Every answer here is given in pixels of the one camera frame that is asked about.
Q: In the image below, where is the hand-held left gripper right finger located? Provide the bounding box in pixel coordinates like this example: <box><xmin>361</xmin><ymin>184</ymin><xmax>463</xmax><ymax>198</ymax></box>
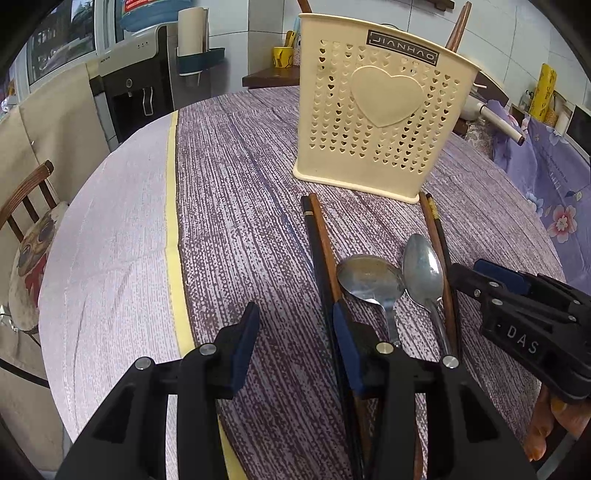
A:
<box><xmin>331</xmin><ymin>300</ymin><xmax>539</xmax><ymax>480</ymax></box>

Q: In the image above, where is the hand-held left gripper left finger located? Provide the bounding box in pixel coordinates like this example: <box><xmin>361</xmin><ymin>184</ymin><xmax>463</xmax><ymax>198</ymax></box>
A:
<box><xmin>55</xmin><ymin>302</ymin><xmax>262</xmax><ymax>480</ymax></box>

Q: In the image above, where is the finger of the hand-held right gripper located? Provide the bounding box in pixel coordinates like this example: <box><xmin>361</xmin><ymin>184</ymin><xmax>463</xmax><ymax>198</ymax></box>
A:
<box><xmin>473</xmin><ymin>258</ymin><xmax>533</xmax><ymax>297</ymax></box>
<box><xmin>449</xmin><ymin>262</ymin><xmax>505</xmax><ymax>304</ymax></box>

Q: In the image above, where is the steel spoon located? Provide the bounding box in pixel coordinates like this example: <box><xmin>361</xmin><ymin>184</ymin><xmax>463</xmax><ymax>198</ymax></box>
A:
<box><xmin>402</xmin><ymin>233</ymin><xmax>455</xmax><ymax>358</ymax></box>

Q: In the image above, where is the black chopstick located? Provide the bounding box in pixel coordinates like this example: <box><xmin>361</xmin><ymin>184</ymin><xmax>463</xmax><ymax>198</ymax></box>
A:
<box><xmin>425</xmin><ymin>193</ymin><xmax>461</xmax><ymax>361</ymax></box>

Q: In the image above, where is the wooden-handled round spoon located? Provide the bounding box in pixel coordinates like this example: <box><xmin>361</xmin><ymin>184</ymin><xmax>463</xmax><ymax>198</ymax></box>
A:
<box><xmin>336</xmin><ymin>254</ymin><xmax>407</xmax><ymax>349</ymax></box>

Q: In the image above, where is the chopstick pair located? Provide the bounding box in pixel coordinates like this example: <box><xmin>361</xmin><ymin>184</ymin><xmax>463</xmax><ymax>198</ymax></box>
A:
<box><xmin>300</xmin><ymin>196</ymin><xmax>365</xmax><ymax>480</ymax></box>

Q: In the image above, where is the cream plastic utensil holder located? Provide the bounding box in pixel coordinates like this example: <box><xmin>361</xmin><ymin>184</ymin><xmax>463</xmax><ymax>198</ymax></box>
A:
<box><xmin>292</xmin><ymin>12</ymin><xmax>482</xmax><ymax>204</ymax></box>

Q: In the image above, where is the person's right hand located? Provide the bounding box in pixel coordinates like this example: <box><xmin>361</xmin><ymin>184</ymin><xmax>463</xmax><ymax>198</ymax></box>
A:
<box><xmin>526</xmin><ymin>398</ymin><xmax>591</xmax><ymax>461</ymax></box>

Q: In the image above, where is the purple floral cloth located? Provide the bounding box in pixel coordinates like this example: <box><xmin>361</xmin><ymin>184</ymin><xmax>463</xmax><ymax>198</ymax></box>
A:
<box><xmin>485</xmin><ymin>99</ymin><xmax>591</xmax><ymax>287</ymax></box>

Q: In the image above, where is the pale yellow cloth strip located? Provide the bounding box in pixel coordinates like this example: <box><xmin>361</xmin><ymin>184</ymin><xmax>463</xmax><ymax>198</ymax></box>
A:
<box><xmin>165</xmin><ymin>111</ymin><xmax>252</xmax><ymax>480</ymax></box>

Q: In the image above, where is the brown floral cloth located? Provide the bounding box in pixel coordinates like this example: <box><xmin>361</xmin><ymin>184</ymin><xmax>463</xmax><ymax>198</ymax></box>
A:
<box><xmin>464</xmin><ymin>119</ymin><xmax>495</xmax><ymax>155</ymax></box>

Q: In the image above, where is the white pot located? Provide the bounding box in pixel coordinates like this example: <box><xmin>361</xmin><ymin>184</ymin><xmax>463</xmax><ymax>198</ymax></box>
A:
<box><xmin>462</xmin><ymin>83</ymin><xmax>526</xmax><ymax>145</ymax></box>

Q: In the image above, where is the white tablecloth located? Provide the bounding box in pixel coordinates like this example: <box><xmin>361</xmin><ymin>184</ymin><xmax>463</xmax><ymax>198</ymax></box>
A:
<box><xmin>39</xmin><ymin>113</ymin><xmax>232</xmax><ymax>480</ymax></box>

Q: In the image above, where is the glass jar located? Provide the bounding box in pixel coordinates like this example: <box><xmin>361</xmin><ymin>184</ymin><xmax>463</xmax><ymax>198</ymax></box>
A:
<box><xmin>549</xmin><ymin>90</ymin><xmax>571</xmax><ymax>130</ymax></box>

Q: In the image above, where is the brown white rice cooker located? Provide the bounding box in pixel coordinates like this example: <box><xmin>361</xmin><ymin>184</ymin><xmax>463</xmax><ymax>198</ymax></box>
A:
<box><xmin>473</xmin><ymin>69</ymin><xmax>511</xmax><ymax>107</ymax></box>

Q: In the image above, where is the yellow patterned roll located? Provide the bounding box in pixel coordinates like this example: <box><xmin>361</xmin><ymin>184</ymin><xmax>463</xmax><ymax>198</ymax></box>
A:
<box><xmin>529</xmin><ymin>64</ymin><xmax>552</xmax><ymax>123</ymax></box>

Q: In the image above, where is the pug print cushion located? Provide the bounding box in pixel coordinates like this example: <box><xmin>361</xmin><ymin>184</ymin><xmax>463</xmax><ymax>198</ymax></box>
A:
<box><xmin>8</xmin><ymin>200</ymin><xmax>70</xmax><ymax>333</ymax></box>

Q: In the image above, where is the wooden chair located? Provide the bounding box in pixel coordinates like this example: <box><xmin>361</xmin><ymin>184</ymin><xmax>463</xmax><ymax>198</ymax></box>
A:
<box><xmin>0</xmin><ymin>159</ymin><xmax>72</xmax><ymax>388</ymax></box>

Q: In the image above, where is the water dispenser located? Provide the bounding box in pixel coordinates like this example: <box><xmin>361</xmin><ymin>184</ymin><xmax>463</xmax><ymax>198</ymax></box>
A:
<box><xmin>90</xmin><ymin>25</ymin><xmax>181</xmax><ymax>144</ymax></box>

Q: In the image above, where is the blue roll holder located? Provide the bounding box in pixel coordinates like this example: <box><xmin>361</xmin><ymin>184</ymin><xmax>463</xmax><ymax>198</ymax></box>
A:
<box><xmin>177</xmin><ymin>47</ymin><xmax>227</xmax><ymax>77</ymax></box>

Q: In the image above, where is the beige padded panel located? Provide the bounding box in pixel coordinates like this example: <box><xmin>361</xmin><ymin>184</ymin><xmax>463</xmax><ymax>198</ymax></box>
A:
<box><xmin>0</xmin><ymin>62</ymin><xmax>112</xmax><ymax>462</ymax></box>

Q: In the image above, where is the blue water jug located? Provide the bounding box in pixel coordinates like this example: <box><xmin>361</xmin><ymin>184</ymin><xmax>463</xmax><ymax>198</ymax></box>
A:
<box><xmin>117</xmin><ymin>0</ymin><xmax>195</xmax><ymax>32</ymax></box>

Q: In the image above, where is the window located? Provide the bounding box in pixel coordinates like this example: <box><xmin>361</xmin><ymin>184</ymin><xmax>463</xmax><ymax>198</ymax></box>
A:
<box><xmin>18</xmin><ymin>0</ymin><xmax>121</xmax><ymax>88</ymax></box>

